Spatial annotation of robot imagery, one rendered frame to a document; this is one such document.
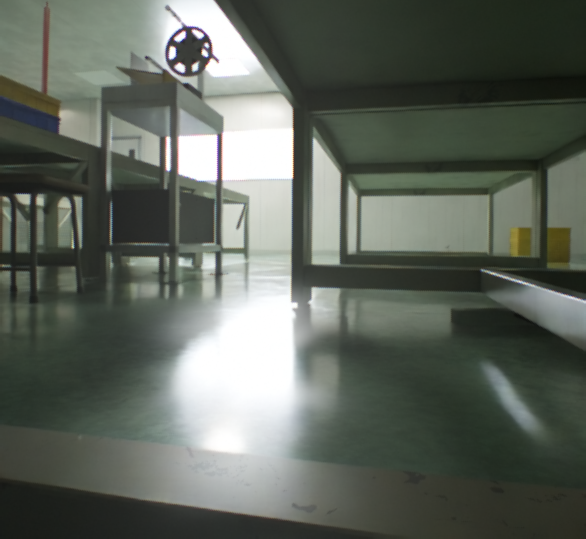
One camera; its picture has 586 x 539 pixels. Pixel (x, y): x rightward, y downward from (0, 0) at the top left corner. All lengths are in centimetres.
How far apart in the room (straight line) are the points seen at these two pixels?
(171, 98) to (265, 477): 252
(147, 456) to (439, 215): 749
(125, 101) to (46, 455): 262
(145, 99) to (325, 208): 534
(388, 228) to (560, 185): 265
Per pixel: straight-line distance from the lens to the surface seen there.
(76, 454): 20
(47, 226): 472
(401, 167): 293
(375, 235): 758
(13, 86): 378
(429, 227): 760
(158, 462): 19
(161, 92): 267
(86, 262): 271
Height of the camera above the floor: 23
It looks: 1 degrees down
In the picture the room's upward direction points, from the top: 1 degrees clockwise
